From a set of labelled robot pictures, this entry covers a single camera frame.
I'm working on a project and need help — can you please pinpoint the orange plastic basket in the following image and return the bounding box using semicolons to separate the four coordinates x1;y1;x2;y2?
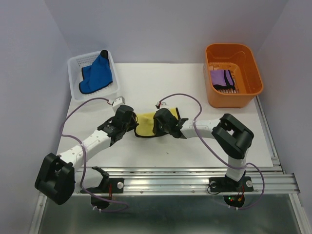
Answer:
204;43;263;108

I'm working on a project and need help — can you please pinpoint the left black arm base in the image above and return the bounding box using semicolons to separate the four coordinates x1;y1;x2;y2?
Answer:
83;177;124;194

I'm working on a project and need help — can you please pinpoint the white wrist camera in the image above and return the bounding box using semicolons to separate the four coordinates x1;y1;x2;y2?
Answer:
156;101;171;110
108;96;125;110

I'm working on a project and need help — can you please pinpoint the yellow towel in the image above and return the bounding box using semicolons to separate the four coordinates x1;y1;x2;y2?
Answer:
134;112;167;138

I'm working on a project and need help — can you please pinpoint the white perforated basket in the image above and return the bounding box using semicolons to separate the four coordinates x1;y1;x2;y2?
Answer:
67;50;121;102

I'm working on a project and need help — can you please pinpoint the black and purple towel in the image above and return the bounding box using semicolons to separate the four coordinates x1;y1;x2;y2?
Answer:
210;70;235;90

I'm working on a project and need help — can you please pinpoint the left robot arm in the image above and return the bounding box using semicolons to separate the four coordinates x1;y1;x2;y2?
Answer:
35;105;137;205

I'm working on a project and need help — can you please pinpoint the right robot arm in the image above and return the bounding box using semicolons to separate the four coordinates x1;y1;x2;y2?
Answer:
153;108;254;193

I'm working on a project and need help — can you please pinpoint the blue towel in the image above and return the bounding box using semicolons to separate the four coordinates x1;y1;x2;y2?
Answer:
79;50;113;95

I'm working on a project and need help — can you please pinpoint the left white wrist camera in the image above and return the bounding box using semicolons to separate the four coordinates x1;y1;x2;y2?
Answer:
108;96;125;110

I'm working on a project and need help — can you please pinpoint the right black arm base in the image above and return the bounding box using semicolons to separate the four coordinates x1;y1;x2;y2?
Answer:
209;176;254;193

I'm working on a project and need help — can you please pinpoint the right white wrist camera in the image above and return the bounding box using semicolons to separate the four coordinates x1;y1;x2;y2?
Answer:
156;101;171;110

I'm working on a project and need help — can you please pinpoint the aluminium mounting rail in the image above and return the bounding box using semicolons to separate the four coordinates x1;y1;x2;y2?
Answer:
40;167;302;195

